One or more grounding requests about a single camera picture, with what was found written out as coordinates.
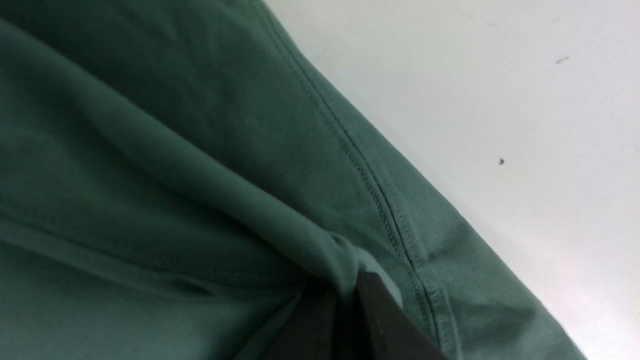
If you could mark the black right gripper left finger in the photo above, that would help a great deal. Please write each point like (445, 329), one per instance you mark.
(309, 332)

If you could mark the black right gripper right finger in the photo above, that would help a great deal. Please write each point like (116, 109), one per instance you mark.
(383, 331)

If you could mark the green long-sleeved shirt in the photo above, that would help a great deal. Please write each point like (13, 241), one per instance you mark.
(175, 174)

